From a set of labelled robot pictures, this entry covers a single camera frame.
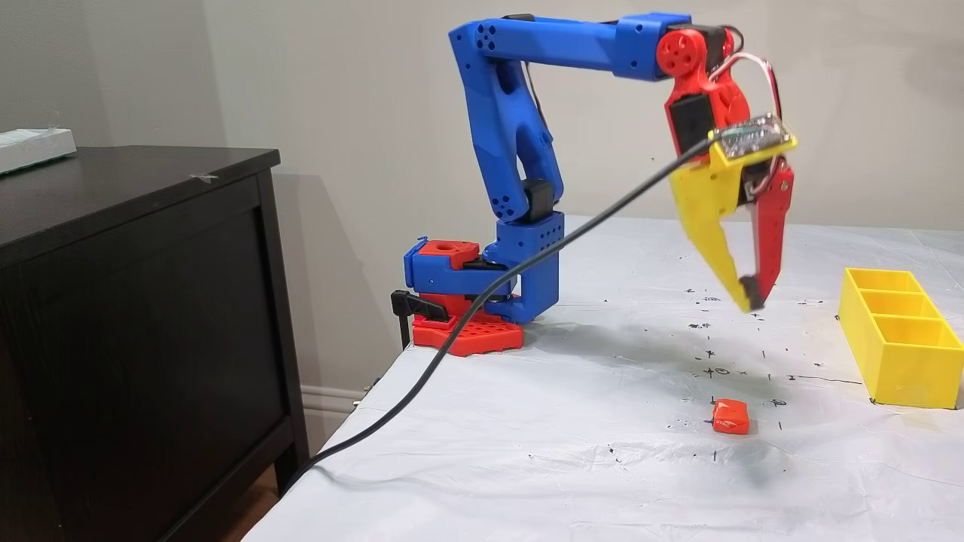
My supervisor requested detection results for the yellow three-compartment box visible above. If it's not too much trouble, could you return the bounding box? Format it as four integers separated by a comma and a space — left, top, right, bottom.
838, 267, 964, 410

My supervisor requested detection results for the white flat box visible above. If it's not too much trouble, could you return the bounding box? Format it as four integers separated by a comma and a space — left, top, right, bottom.
0, 126, 78, 175

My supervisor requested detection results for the orange wrapped candy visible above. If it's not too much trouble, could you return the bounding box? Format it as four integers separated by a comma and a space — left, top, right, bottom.
712, 399, 751, 436

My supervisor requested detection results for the white plastic table cover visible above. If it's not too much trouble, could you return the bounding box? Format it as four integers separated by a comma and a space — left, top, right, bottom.
241, 216, 964, 542

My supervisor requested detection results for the black table clamp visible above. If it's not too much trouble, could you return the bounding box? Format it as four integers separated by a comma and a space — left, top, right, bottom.
390, 290, 453, 349

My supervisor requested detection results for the white baseboard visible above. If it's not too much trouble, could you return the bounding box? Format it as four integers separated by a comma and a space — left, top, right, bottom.
300, 384, 371, 424

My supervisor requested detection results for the dark wooden cabinet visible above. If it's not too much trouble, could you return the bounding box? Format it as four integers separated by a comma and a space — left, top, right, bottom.
0, 145, 310, 542

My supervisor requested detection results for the white red servo cable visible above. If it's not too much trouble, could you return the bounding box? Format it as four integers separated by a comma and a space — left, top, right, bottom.
706, 51, 786, 125

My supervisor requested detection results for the yellow mounted camera board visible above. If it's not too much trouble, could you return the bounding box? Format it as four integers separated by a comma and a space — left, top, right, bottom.
708, 113, 799, 168

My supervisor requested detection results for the thick black USB cable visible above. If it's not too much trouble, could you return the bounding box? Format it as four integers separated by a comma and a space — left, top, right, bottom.
280, 134, 724, 496

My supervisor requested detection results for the red perforated base plate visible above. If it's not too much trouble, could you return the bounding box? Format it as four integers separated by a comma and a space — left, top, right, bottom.
410, 294, 526, 356

